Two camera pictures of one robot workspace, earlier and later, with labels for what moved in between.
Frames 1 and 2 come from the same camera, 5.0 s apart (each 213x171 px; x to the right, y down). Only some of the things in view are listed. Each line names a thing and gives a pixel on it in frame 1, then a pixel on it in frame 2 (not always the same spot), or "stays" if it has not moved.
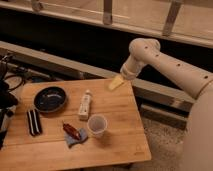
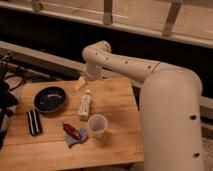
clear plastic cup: (97, 124) stays
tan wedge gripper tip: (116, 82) → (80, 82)
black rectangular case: (34, 122) stays
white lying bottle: (85, 106) stays
